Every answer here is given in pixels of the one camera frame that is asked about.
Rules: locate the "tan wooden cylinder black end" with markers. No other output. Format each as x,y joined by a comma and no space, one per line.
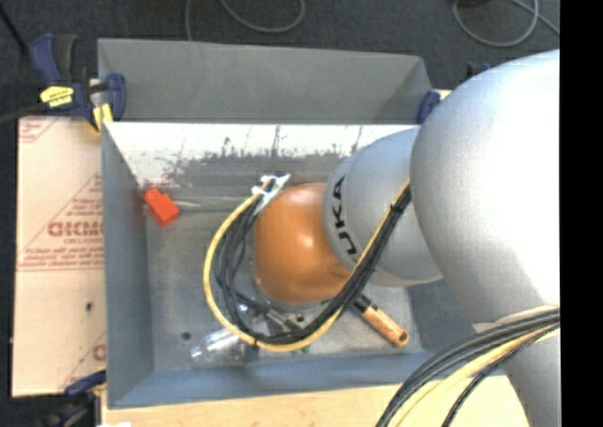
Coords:
385,324

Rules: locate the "orange-red block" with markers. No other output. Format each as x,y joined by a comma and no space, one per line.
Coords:
161,207

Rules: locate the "grey metal bin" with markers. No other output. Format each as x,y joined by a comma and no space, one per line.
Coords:
264,86

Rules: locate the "brown cardboard board red print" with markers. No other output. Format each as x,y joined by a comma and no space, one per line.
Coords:
56,302

